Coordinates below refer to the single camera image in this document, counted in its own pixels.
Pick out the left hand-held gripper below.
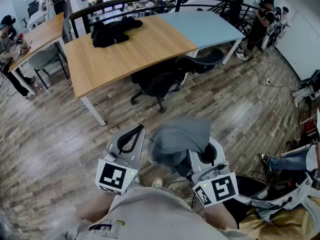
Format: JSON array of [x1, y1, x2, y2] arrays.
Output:
[[95, 123, 147, 197]]

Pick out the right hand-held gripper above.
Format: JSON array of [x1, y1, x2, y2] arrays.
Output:
[[187, 136, 240, 208]]

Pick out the grey hooded clothing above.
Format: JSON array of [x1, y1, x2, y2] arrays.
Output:
[[147, 116, 214, 178]]

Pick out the black office chair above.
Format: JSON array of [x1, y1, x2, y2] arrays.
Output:
[[129, 49, 225, 114]]

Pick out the black clothing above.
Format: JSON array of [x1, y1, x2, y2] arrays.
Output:
[[90, 15, 144, 49]]

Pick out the person's right forearm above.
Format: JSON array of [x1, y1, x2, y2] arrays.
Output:
[[203, 200, 239, 230]]

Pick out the person's left forearm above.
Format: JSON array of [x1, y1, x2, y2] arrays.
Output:
[[75, 189, 119, 223]]

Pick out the grey plastic chair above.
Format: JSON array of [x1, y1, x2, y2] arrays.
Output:
[[27, 48, 70, 90]]

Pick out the black mesh desk chair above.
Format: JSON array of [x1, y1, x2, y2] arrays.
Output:
[[20, 0, 41, 29]]

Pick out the person's beige shoe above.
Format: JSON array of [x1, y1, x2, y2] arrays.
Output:
[[151, 176, 164, 189]]

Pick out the person's white shirt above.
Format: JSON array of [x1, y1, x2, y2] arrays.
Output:
[[44, 183, 252, 240]]

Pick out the white grey backpack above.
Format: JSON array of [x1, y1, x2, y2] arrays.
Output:
[[249, 171, 320, 223]]

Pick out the large wooden table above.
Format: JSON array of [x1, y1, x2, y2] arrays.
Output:
[[64, 14, 200, 127]]

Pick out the yellow fabric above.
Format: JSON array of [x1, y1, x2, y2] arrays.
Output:
[[238, 195, 320, 240]]

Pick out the red box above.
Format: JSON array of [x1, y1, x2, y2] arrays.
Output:
[[303, 119, 319, 138]]

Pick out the light blue table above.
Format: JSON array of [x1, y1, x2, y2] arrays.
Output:
[[158, 10, 247, 66]]

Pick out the small wooden table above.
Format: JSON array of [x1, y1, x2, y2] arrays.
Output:
[[8, 11, 70, 96]]

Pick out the black cable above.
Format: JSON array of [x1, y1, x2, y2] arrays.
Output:
[[165, 179, 198, 210]]

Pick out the floor cable with power strip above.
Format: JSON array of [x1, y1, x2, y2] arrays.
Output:
[[245, 50, 298, 93]]

